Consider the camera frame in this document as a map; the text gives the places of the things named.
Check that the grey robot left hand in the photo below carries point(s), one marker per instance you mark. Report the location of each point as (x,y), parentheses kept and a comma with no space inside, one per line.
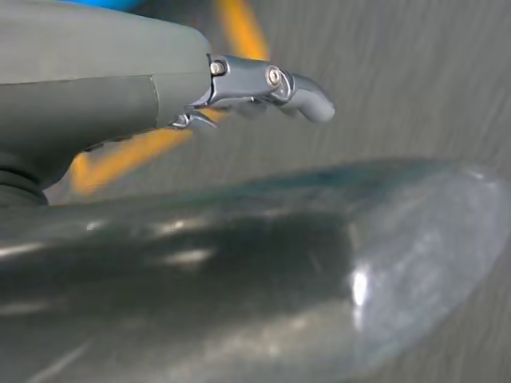
(80,79)

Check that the blue metal shelf rack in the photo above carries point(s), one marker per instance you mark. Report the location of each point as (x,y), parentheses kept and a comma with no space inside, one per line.
(103,3)

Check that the silver robot left thigh shell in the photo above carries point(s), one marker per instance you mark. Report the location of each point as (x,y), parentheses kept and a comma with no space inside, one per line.
(199,275)

